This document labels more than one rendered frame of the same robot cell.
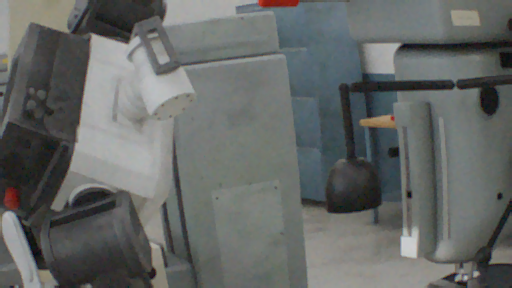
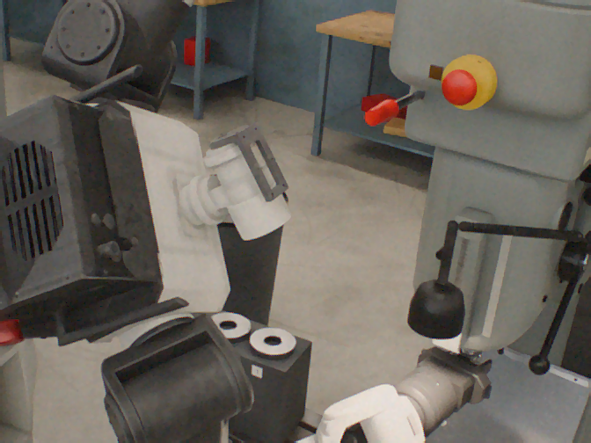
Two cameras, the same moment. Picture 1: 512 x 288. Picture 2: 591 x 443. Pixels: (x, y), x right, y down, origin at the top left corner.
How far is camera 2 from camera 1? 78 cm
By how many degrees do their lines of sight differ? 37
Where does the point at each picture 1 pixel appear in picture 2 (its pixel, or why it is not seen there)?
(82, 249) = (187, 416)
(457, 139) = (523, 255)
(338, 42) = not seen: outside the picture
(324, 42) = not seen: outside the picture
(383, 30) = (468, 145)
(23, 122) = (101, 272)
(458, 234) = (502, 334)
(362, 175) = (460, 306)
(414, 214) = not seen: hidden behind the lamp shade
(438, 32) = (565, 174)
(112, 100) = (176, 205)
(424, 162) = (477, 269)
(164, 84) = (272, 210)
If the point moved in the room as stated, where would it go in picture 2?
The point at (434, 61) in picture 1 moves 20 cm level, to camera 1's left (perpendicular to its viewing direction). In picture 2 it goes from (519, 182) to (398, 204)
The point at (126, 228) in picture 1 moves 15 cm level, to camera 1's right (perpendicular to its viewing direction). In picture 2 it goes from (244, 379) to (353, 348)
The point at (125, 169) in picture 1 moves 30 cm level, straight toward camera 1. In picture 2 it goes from (207, 291) to (382, 433)
